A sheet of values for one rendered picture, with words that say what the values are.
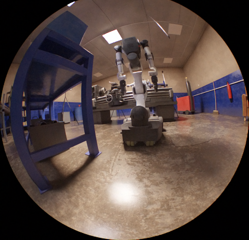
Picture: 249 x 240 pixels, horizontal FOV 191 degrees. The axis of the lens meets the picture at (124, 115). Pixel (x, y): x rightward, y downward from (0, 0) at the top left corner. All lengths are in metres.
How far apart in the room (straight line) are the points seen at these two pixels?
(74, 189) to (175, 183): 0.45
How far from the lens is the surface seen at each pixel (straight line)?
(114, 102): 1.97
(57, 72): 0.69
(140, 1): 3.17
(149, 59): 1.11
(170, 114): 1.95
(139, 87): 0.99
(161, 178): 0.41
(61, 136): 0.78
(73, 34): 0.74
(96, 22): 3.33
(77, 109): 5.18
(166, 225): 0.33
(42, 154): 0.42
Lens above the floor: 0.32
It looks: 3 degrees down
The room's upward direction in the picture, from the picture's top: 5 degrees counter-clockwise
